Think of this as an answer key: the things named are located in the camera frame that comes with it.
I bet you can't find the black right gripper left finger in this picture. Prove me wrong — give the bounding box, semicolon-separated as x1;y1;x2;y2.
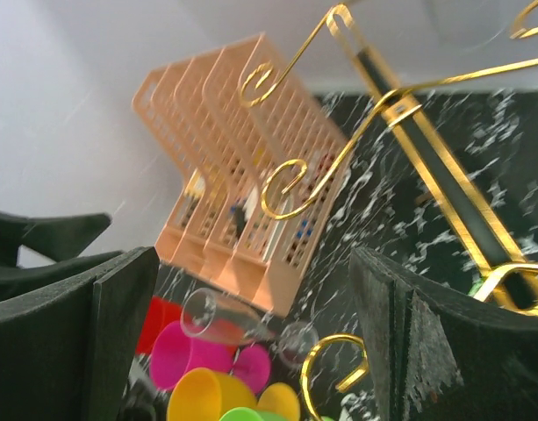
0;246;159;420

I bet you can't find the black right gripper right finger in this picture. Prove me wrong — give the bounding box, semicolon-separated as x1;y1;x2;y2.
349;246;538;420

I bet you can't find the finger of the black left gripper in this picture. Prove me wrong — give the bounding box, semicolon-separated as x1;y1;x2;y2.
0;251;123;302
0;211;111;266

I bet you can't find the red wine glass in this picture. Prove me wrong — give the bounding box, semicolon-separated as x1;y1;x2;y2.
134;296;243;356

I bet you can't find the magenta wine glass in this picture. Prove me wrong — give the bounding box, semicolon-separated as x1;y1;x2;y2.
149;321;271;393

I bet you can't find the yellow wine glass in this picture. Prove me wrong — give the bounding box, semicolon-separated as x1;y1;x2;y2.
166;367;301;421

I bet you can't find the clear wine glass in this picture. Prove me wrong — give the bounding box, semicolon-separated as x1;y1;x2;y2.
181;288;319;369

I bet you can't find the green wine glass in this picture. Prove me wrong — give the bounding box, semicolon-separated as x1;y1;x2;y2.
218;406;335;421

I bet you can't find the pink plastic file organizer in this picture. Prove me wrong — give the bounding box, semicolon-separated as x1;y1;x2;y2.
132;34;347;316

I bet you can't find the gold wire wine glass rack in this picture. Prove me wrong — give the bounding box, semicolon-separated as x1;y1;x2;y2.
238;0;538;421

